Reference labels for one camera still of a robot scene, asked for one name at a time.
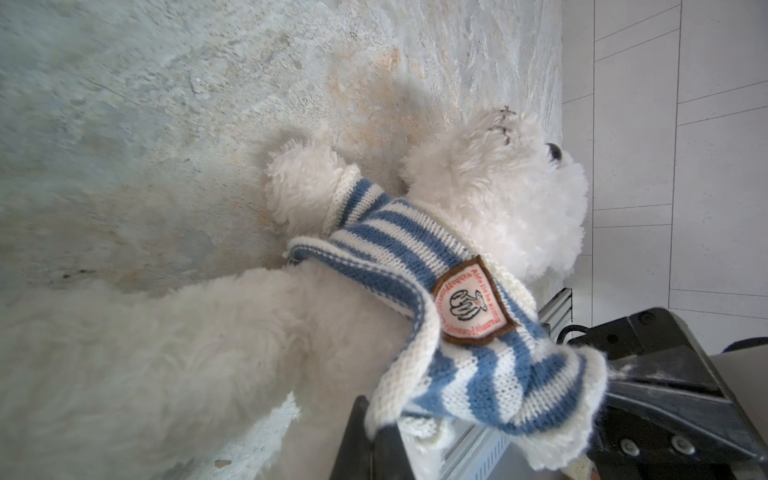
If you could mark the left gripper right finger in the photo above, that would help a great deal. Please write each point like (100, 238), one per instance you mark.
(390, 459)

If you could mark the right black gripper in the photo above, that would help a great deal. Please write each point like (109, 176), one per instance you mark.
(667, 413)

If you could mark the white plush teddy bear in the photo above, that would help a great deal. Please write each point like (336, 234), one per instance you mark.
(101, 384)

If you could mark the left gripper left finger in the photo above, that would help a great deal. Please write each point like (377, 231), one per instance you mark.
(354, 460)

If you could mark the blue white striped knit sweater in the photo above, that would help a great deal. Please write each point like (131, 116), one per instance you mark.
(406, 253)

